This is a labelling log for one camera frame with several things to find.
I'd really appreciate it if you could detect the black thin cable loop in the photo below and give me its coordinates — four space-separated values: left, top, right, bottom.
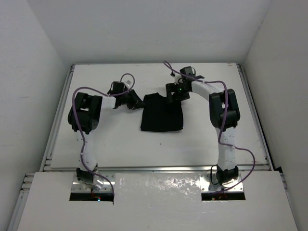
209 165 221 187

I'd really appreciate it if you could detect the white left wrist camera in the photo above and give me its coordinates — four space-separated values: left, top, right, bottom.
125 80 133 88

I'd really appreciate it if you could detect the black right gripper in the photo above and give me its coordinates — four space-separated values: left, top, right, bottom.
166 82 190 104

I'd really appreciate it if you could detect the black t-shirt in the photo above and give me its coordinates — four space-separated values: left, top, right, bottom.
141 93 184 132

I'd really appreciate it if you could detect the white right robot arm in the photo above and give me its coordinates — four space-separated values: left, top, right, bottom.
164 62 240 185

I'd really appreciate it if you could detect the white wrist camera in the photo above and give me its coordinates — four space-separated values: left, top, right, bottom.
174 75 183 84
125 80 133 88

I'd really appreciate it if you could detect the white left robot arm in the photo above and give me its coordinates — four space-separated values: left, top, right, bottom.
68 81 145 189

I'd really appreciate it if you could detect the white front cover panel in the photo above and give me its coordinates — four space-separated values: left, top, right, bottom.
18 171 297 231

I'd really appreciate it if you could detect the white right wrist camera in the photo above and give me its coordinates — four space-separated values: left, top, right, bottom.
174 75 183 84

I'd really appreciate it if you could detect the aluminium table frame rail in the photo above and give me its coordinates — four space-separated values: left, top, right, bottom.
20 63 288 193

